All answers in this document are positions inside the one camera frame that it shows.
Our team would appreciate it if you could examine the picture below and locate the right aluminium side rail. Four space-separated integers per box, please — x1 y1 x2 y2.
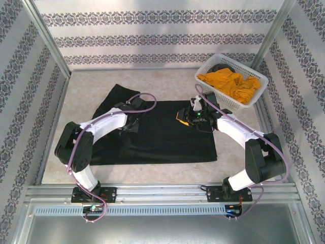
253 98 293 183

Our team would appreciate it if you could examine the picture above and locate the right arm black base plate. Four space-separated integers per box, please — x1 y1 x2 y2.
206 185 253 203

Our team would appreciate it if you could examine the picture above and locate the dark grey t-shirt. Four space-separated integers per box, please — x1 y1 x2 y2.
212 64 236 75

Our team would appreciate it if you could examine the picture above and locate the white plastic basket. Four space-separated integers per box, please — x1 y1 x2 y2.
194 53 269 111

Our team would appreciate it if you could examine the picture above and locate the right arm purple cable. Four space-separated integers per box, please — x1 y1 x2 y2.
194 83 290 221

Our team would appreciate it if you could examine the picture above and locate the aluminium back rail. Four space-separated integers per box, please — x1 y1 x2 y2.
70 66 201 73

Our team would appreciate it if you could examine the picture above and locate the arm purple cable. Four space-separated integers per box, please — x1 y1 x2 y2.
194 83 290 221
66 93 158 224

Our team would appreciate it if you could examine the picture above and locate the aluminium side rail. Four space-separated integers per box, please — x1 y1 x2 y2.
34 73 71 186
253 98 293 183

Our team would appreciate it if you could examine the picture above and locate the black t-shirt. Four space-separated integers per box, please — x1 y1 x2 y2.
90 83 218 166

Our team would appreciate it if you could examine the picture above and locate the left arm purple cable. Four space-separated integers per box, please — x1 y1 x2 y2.
66 93 158 224

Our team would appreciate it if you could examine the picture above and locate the left aluminium frame post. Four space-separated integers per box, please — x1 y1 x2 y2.
24 0 72 80

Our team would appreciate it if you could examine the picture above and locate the aluminium frame post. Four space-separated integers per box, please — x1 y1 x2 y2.
249 0 297 72
24 0 72 80

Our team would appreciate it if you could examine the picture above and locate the slotted grey cable duct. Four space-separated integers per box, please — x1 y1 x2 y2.
32 204 245 217

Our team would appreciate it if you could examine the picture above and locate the aluminium mounting rail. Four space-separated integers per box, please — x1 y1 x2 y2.
25 182 298 204

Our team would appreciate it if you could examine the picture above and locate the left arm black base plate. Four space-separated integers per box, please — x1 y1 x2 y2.
70 187 117 203

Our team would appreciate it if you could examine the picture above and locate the right aluminium frame post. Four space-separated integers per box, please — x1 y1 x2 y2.
249 0 297 72

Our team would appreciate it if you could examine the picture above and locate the grey sheet metal tray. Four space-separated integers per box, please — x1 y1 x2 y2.
12 200 315 244

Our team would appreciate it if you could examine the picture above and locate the left aluminium side rail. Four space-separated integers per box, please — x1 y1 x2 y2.
34 73 71 186

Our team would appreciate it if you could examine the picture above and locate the yellow t-shirt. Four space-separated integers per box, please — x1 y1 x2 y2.
197 68 262 105

